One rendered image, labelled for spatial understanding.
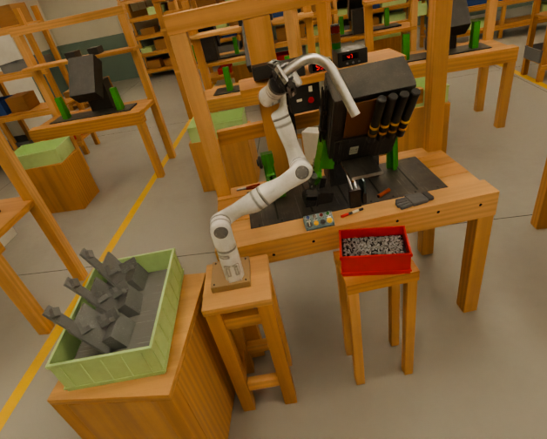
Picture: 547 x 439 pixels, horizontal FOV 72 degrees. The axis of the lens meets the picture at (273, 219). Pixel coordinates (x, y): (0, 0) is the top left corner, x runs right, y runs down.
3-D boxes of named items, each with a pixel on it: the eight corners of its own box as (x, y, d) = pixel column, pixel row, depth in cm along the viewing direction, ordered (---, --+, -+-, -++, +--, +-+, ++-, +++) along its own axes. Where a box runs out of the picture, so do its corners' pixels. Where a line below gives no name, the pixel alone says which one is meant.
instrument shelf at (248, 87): (406, 63, 199) (407, 55, 197) (241, 98, 200) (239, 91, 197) (388, 55, 220) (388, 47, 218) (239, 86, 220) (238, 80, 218)
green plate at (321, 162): (333, 178, 203) (339, 141, 192) (318, 178, 202) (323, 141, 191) (327, 169, 213) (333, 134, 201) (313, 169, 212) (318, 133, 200)
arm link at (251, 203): (266, 198, 164) (270, 209, 157) (218, 231, 169) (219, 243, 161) (254, 183, 159) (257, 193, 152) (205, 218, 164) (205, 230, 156)
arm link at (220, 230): (229, 221, 155) (238, 253, 164) (227, 210, 162) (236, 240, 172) (207, 226, 154) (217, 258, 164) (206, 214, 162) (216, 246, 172)
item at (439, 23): (441, 150, 244) (455, -26, 190) (217, 197, 244) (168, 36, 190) (435, 145, 251) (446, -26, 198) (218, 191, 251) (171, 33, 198)
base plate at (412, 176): (448, 189, 205) (448, 186, 204) (251, 232, 205) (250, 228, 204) (415, 158, 240) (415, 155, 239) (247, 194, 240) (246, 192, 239)
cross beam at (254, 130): (422, 103, 234) (423, 88, 229) (219, 145, 234) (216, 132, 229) (419, 100, 238) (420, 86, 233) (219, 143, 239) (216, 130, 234)
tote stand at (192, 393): (221, 483, 185) (169, 394, 142) (124, 484, 192) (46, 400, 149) (239, 362, 241) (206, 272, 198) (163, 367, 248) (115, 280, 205)
